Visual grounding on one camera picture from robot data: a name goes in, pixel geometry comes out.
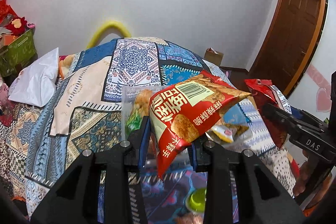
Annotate brown wooden door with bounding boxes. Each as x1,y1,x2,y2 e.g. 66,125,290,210
248,0,324,98

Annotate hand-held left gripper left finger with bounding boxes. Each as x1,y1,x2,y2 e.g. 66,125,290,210
30,116,151,224

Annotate white pillow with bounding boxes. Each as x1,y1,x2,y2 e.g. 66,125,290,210
8,48,59,107

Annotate small cardboard box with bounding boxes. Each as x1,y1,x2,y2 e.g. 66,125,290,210
204,47,224,67

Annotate person's right hand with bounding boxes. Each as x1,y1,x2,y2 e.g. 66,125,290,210
293,149,332,218

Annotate blue patterned blanket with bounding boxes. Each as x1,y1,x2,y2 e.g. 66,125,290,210
0,36,302,224

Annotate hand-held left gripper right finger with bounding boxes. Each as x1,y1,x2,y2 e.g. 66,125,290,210
188,140,306,224

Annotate orange-red crisp packet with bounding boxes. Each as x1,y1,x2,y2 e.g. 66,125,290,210
149,70,252,180

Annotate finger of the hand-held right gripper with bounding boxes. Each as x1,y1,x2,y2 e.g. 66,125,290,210
261,103,324,141
290,107,328,130

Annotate clear packet of orange snacks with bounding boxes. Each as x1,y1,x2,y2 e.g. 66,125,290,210
122,86,164,140

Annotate green storage box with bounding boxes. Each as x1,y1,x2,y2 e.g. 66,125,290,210
0,29,37,77

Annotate green jelly cup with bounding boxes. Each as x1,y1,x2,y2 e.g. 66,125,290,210
186,187,208,214

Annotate small yellow snack packet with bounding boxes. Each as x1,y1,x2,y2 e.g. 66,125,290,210
210,119,250,143

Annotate yellow foam ring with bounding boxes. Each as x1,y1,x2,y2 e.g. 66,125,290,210
87,20,132,49

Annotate red packet with white label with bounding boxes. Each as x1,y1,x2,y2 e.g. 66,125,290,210
244,79,292,149

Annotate orange printed cloth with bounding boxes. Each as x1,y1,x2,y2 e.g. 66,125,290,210
58,55,76,80

